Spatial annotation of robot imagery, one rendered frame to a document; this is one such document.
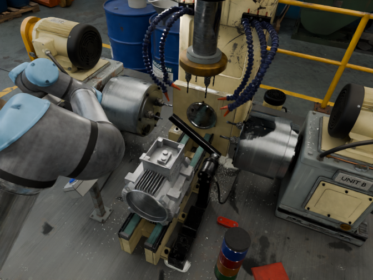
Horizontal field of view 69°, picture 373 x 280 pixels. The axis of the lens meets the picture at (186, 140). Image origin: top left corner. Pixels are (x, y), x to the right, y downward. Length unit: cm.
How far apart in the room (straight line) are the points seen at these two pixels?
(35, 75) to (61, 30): 46
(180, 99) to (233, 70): 27
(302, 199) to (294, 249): 20
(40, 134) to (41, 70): 40
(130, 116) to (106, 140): 64
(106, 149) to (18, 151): 14
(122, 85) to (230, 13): 52
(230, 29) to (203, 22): 25
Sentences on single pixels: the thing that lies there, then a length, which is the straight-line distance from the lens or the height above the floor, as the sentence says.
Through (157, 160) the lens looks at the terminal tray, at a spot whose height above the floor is 112.
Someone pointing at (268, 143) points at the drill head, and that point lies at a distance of 102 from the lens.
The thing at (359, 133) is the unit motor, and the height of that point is 125.
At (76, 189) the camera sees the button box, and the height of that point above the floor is 107.
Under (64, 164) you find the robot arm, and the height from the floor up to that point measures 144.
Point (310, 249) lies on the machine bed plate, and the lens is 121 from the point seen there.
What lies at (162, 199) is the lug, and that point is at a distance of 85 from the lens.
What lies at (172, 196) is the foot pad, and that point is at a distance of 87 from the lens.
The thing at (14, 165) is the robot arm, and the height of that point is 146.
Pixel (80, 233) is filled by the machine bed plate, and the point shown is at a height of 80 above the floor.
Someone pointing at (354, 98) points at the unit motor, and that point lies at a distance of 96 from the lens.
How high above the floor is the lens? 179
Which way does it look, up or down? 43 degrees down
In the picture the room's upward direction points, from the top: 4 degrees clockwise
